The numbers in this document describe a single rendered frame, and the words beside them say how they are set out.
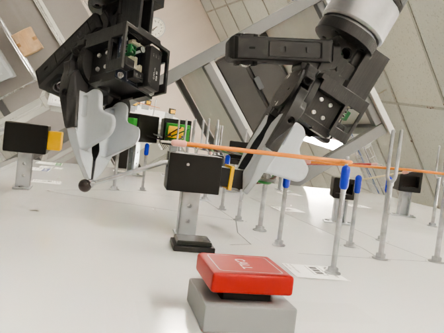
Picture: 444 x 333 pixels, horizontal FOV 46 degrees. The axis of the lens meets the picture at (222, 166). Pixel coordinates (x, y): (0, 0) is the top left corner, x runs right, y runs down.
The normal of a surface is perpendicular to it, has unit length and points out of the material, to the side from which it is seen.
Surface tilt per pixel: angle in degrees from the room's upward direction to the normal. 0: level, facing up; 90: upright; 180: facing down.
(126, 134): 112
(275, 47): 96
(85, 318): 54
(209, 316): 90
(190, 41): 90
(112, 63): 117
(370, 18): 92
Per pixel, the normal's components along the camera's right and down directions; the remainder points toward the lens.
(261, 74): 0.24, 0.11
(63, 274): 0.11, -0.99
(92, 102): -0.55, -0.22
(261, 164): 0.04, 0.29
